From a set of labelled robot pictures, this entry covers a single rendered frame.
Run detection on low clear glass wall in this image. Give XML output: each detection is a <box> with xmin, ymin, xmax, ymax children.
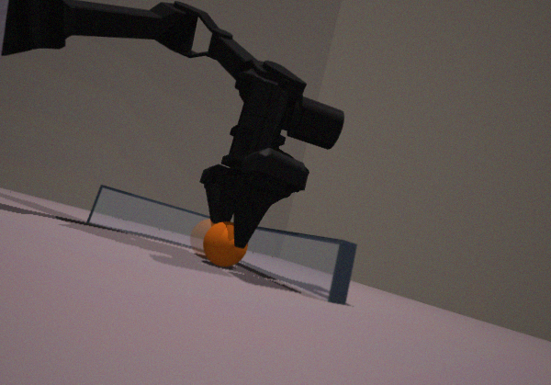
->
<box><xmin>87</xmin><ymin>185</ymin><xmax>357</xmax><ymax>305</ymax></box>

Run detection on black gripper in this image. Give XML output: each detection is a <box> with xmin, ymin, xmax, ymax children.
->
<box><xmin>199</xmin><ymin>115</ymin><xmax>309</xmax><ymax>249</ymax></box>

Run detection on low clear glass walls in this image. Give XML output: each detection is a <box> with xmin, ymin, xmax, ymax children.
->
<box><xmin>89</xmin><ymin>187</ymin><xmax>340</xmax><ymax>301</ymax></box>

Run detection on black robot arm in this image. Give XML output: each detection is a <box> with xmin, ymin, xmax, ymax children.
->
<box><xmin>1</xmin><ymin>0</ymin><xmax>344</xmax><ymax>150</ymax></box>

